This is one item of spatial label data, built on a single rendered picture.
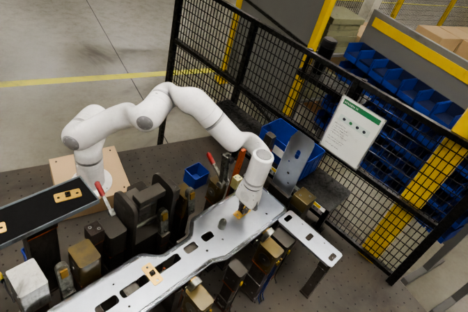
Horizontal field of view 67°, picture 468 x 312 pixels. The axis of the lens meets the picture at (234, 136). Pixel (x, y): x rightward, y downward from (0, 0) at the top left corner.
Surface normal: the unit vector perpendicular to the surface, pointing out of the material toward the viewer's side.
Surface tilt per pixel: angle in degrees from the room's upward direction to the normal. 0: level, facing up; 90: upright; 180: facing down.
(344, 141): 90
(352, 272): 0
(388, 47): 90
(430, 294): 0
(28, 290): 0
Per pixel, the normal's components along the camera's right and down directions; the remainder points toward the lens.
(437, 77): -0.85, 0.15
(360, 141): -0.69, 0.32
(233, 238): 0.22, -0.76
